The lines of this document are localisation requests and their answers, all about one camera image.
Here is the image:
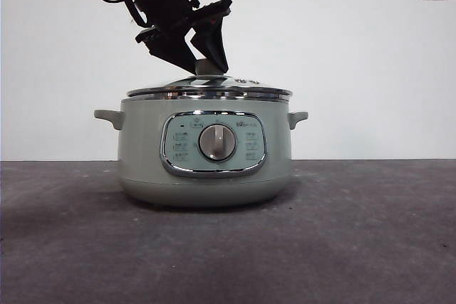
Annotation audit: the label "glass lid with green knob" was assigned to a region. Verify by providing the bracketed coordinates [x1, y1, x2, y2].
[126, 59, 291, 101]

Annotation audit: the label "green electric cooking pot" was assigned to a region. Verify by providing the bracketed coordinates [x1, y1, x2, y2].
[93, 95, 310, 209]

